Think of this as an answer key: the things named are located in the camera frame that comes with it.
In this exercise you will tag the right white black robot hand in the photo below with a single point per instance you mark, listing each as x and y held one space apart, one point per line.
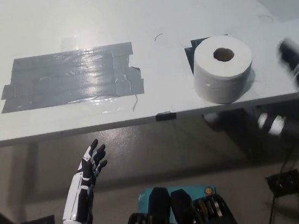
296 64

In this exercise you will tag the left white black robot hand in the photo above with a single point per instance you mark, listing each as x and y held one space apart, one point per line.
78 191

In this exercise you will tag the white toilet paper roll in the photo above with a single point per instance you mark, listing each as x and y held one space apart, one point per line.
221 78

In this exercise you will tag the clear glossy tape strip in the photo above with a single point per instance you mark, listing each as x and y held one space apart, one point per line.
56 112

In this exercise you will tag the light sneaker shoe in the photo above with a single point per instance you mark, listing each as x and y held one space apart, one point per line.
211 118

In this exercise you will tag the black tape square patch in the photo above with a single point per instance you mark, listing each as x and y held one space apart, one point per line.
190 55

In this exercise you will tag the small black tape piece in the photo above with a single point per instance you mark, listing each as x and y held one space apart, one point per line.
166 116

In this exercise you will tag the grey duct tape patch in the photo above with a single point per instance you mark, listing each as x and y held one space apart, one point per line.
71 77

